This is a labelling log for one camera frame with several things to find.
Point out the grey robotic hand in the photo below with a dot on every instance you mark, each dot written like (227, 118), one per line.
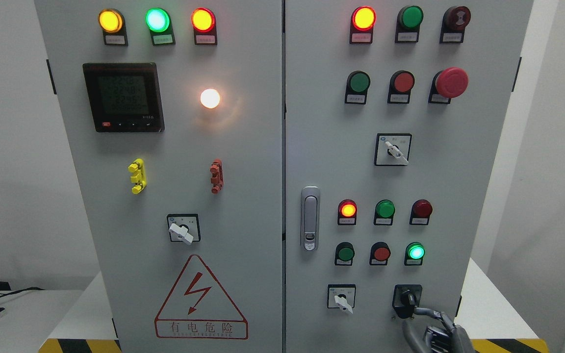
(450, 339)

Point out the black rotary knob switch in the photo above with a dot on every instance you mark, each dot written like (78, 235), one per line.
(406, 299)

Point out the yellow black hazard tape right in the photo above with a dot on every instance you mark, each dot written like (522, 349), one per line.
(510, 346)

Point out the yellow black hazard tape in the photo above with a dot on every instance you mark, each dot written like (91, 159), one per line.
(80, 346)
(510, 346)

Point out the green light lower right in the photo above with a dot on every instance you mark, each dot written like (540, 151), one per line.
(414, 254)

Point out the red push button lower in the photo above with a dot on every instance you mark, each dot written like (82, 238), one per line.
(379, 254)

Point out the red push button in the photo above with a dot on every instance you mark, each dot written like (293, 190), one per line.
(400, 86)
(379, 254)

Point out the green push button lower left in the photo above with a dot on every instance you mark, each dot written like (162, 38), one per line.
(344, 254)

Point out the green push button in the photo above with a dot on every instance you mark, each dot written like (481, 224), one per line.
(357, 86)
(344, 254)

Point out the red light middle right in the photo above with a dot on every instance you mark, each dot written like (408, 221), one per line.
(421, 211)

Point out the green light middle centre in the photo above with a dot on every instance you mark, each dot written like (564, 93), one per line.
(384, 213)

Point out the red lit light middle left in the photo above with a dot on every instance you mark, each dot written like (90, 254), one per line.
(347, 213)

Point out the red lit light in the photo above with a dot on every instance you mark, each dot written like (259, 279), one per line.
(362, 25)
(347, 213)

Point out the red electrical hazard warning sign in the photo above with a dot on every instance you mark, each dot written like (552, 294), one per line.
(198, 307)

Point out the right grey cabinet door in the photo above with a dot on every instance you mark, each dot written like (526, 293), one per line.
(330, 144)

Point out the grey cabinet door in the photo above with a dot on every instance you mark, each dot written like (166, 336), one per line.
(330, 144)
(241, 227)

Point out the red push button upper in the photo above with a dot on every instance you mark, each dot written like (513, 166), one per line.
(400, 86)

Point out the red emergency stop mushroom button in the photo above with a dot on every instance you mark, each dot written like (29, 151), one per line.
(448, 84)

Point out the green push button upper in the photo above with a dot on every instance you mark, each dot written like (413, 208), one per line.
(357, 86)

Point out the red terminal connector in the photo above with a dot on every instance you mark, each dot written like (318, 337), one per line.
(217, 179)

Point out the white glowing indicator light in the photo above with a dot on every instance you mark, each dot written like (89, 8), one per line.
(210, 98)

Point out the dark green light top right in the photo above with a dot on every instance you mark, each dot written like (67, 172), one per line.
(408, 24)

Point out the dark red buzzer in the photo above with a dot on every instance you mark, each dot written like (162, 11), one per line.
(454, 22)

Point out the red lit light top right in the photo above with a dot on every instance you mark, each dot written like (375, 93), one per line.
(362, 25)

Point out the yellow terminal connector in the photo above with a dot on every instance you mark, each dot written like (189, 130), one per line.
(138, 176)

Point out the left grey cabinet door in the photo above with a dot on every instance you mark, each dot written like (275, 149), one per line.
(241, 227)

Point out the yellow black hazard tape left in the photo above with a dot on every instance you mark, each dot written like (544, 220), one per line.
(80, 346)

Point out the black digital power meter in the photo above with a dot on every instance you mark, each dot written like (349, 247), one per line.
(124, 97)

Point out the red-orange indicator light top left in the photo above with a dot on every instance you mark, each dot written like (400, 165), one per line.
(204, 25)

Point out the green indicator light top left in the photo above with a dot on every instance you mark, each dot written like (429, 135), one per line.
(159, 24)

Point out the yellow indicator light top left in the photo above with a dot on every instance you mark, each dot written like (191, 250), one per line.
(113, 27)

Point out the lower white selector switch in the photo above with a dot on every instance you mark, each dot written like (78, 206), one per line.
(341, 297)

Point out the silver cabinet door handle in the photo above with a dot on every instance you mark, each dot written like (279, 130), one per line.
(310, 217)

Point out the upper right white selector switch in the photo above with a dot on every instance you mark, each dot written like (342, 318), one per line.
(392, 149)

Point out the left door white selector switch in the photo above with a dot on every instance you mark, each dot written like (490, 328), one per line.
(184, 228)

